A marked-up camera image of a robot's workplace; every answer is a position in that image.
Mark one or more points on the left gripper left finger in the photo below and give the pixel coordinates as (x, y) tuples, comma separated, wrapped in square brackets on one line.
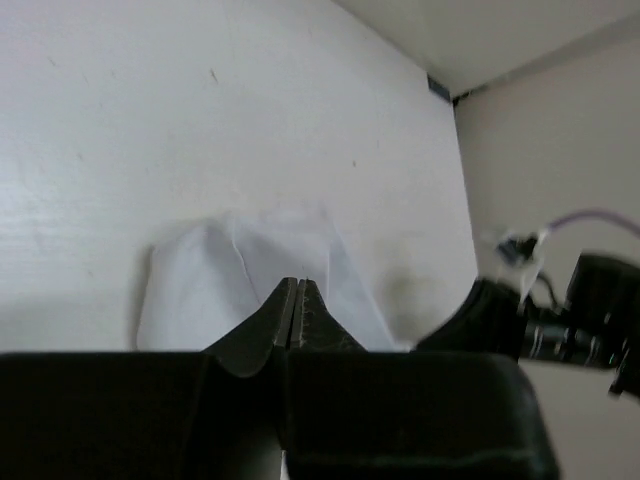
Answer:
[(208, 414)]

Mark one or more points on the blue label sticker right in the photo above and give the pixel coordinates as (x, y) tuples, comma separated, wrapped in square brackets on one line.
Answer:
[(438, 89)]

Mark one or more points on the white skirt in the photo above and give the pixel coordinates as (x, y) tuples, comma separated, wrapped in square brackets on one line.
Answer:
[(207, 278)]

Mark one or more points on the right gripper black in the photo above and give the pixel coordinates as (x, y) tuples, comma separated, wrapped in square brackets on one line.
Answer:
[(490, 321)]

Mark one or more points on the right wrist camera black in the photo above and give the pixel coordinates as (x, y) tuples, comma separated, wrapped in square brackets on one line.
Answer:
[(605, 290)]

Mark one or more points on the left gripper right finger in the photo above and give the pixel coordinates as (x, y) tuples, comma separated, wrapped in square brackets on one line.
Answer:
[(354, 414)]

